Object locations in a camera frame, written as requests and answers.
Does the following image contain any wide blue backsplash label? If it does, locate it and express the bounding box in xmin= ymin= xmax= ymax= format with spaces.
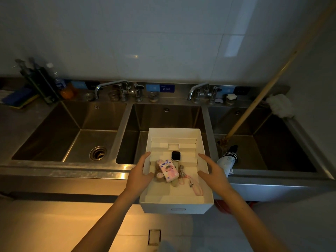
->
xmin=146 ymin=84 xmax=175 ymax=93

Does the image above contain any steel faucet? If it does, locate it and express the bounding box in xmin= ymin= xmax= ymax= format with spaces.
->
xmin=187 ymin=82 xmax=222 ymax=104
xmin=94 ymin=80 xmax=145 ymax=103

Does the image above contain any person's right hand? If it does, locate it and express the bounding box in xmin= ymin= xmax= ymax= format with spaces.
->
xmin=197 ymin=154 xmax=236 ymax=199

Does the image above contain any person's left forearm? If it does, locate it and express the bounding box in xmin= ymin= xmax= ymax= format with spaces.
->
xmin=71 ymin=190 xmax=140 ymax=252

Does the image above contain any white rag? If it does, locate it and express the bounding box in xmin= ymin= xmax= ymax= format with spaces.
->
xmin=266 ymin=93 xmax=296 ymax=119

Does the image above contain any floor drain cover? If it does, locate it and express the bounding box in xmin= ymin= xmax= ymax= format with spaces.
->
xmin=148 ymin=229 xmax=161 ymax=246

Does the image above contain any clear bottle with orange liquid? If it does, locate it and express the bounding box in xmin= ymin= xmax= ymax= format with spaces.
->
xmin=46 ymin=63 xmax=76 ymax=100

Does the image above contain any person's right forearm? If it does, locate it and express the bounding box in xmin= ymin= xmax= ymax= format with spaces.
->
xmin=222 ymin=189 xmax=289 ymax=252

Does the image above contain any beige strap smartwatch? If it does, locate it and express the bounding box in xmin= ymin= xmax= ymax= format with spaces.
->
xmin=171 ymin=150 xmax=182 ymax=187

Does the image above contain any white cardboard storage box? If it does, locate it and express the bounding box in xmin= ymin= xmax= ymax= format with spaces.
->
xmin=139 ymin=127 xmax=215 ymax=215

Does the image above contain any wooden mop handle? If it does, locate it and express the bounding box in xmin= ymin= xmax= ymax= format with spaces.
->
xmin=216 ymin=0 xmax=336 ymax=155

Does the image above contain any pale blue folding umbrella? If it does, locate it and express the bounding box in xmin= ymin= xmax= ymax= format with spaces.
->
xmin=216 ymin=145 xmax=239 ymax=177

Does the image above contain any pink printed tissue packet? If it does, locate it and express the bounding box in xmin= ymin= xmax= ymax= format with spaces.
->
xmin=158 ymin=159 xmax=180 ymax=183

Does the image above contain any blue and yellow sponge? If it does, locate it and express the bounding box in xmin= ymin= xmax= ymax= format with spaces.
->
xmin=1 ymin=87 xmax=40 ymax=109

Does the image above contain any person's left hand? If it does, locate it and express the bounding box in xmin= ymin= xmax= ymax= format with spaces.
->
xmin=123 ymin=151 xmax=155 ymax=200

